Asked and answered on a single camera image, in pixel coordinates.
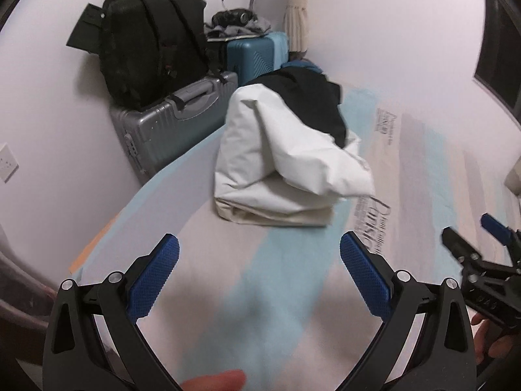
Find striped bed mattress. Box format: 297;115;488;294
69;85;521;391

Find black backpack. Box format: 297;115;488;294
67;0;229;110

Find grey hard suitcase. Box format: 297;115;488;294
109;71;239;186

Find beige folded garment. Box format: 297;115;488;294
216;197;334;228

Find pile of grey clothes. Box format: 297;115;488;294
204;0;273;42

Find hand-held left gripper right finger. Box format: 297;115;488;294
339;231;478;391

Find tied beige curtain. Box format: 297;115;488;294
284;0;312;53

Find blue suitcase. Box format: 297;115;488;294
226;32;290;88

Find white and black hooded jacket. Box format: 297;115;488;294
215;67;376;217

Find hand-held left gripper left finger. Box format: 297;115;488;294
42;233;182;391

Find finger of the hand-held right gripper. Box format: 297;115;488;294
442;227;482;272
480;213;521;254

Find person's right hand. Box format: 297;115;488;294
471;313;521;366

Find blue clothes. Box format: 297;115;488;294
281;59;326;75

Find white wall socket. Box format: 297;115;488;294
0;142;20;184

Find dark window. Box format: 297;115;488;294
473;0;521;121

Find person's left hand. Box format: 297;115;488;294
181;369;247;391

